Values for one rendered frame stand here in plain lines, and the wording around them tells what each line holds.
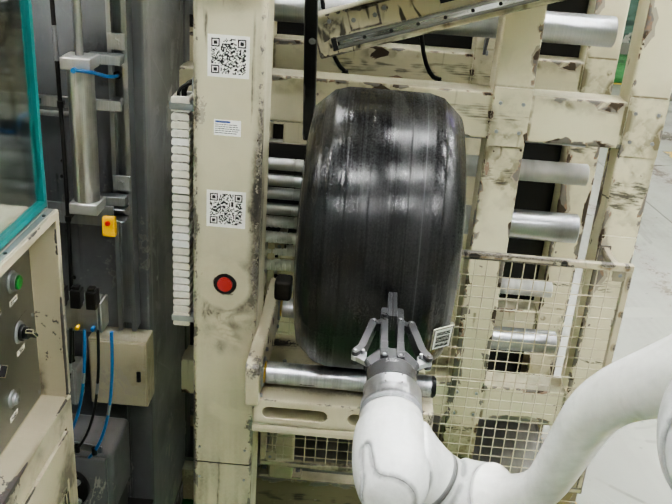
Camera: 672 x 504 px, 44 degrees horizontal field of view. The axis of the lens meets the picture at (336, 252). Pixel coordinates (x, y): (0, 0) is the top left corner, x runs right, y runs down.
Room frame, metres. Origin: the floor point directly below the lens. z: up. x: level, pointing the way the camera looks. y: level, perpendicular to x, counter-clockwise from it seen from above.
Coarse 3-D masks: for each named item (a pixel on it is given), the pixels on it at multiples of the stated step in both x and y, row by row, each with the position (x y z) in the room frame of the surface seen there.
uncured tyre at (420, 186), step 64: (320, 128) 1.46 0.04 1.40; (384, 128) 1.44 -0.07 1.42; (448, 128) 1.46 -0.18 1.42; (320, 192) 1.35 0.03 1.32; (384, 192) 1.34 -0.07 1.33; (448, 192) 1.36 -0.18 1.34; (320, 256) 1.30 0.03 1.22; (384, 256) 1.30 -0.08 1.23; (448, 256) 1.31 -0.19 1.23; (320, 320) 1.30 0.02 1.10; (448, 320) 1.33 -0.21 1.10
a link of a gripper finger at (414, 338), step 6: (408, 324) 1.20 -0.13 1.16; (414, 324) 1.20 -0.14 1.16; (414, 330) 1.19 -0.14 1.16; (408, 336) 1.20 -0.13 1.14; (414, 336) 1.17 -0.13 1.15; (420, 336) 1.17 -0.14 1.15; (414, 342) 1.16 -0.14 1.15; (420, 342) 1.16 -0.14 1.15; (414, 348) 1.16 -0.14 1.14; (420, 348) 1.14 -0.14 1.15; (414, 354) 1.16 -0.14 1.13; (426, 354) 1.13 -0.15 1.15; (426, 360) 1.12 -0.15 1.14; (432, 360) 1.12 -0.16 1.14
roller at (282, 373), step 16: (272, 368) 1.42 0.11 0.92; (288, 368) 1.42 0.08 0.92; (304, 368) 1.42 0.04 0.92; (320, 368) 1.43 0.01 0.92; (336, 368) 1.43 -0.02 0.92; (288, 384) 1.41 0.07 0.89; (304, 384) 1.41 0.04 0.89; (320, 384) 1.41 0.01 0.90; (336, 384) 1.41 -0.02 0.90; (352, 384) 1.41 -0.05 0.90; (432, 384) 1.41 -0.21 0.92
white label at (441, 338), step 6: (438, 330) 1.31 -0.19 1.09; (444, 330) 1.31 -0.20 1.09; (450, 330) 1.32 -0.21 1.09; (432, 336) 1.31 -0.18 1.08; (438, 336) 1.31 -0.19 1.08; (444, 336) 1.32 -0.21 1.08; (450, 336) 1.33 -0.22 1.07; (432, 342) 1.32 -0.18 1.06; (438, 342) 1.32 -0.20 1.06; (444, 342) 1.33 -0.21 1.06; (450, 342) 1.33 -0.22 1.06; (432, 348) 1.32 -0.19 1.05; (438, 348) 1.33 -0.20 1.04
